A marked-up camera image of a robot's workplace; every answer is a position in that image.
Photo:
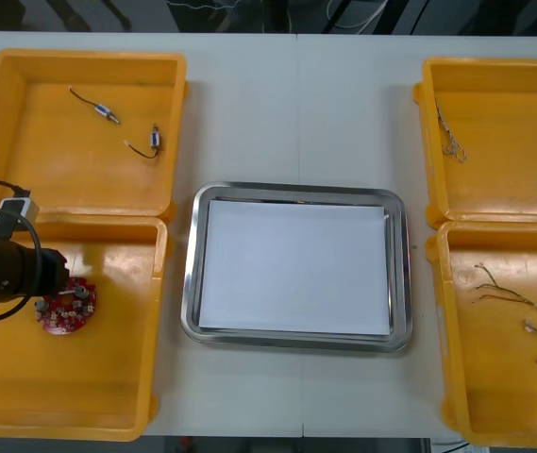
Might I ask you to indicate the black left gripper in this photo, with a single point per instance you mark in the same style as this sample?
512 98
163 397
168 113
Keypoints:
48 271

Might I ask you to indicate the round red circuit board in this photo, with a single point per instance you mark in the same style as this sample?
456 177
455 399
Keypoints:
67 313

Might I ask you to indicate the metal solenoid with blue label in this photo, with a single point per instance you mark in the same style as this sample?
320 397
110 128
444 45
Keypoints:
155 138
102 110

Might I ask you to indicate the yellow-orange plastic bin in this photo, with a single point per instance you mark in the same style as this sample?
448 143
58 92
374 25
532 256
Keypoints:
70 377
499 401
508 189
84 181

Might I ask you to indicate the steel tray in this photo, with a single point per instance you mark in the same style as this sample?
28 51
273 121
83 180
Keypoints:
191 283

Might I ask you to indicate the white sheet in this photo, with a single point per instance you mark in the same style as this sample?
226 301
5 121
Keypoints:
296 269

